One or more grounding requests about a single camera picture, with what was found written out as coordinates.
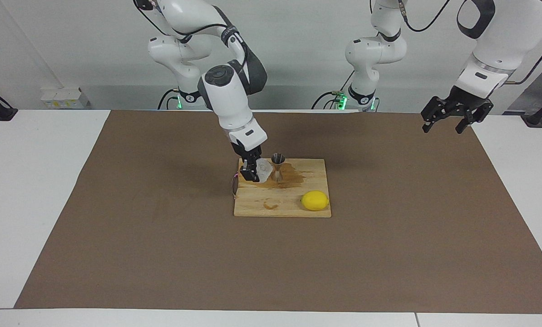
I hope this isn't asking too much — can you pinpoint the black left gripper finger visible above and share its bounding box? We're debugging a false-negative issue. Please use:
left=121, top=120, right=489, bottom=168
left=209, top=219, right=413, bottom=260
left=421, top=96, right=454, bottom=134
left=455, top=102, right=494, bottom=134

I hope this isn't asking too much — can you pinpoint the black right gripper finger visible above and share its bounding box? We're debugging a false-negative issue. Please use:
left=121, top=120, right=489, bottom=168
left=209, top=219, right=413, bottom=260
left=240, top=164, right=259, bottom=183

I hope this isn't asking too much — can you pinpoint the steel double jigger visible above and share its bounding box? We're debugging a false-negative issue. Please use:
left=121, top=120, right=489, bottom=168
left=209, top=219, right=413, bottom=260
left=271, top=153, right=286, bottom=182

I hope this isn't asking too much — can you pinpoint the wooden cutting board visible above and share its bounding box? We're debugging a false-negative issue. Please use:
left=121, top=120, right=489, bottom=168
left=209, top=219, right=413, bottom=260
left=229, top=158, right=332, bottom=218

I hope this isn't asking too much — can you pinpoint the dark grey partition panel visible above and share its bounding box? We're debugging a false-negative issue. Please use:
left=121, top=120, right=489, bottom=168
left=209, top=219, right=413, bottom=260
left=503, top=54, right=542, bottom=115

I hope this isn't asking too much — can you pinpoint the yellow lemon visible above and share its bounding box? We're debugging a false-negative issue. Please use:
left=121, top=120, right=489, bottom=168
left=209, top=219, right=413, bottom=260
left=301, top=191, right=330, bottom=212

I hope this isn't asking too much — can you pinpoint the brown paper table mat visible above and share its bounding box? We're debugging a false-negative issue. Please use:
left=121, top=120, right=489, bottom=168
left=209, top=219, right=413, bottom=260
left=15, top=110, right=542, bottom=314

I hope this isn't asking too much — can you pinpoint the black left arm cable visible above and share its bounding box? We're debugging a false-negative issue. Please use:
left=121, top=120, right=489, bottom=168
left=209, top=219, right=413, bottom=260
left=398, top=0, right=542, bottom=85

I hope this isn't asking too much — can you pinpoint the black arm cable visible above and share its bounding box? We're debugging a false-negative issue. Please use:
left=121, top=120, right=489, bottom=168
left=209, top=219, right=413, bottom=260
left=135, top=0, right=240, bottom=46
left=398, top=0, right=542, bottom=85

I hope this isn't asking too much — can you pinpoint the black base cable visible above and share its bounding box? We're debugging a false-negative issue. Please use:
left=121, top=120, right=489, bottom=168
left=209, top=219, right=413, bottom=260
left=311, top=68, right=355, bottom=110

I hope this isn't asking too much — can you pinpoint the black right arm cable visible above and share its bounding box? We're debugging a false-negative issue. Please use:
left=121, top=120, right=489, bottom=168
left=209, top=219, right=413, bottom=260
left=135, top=0, right=240, bottom=46

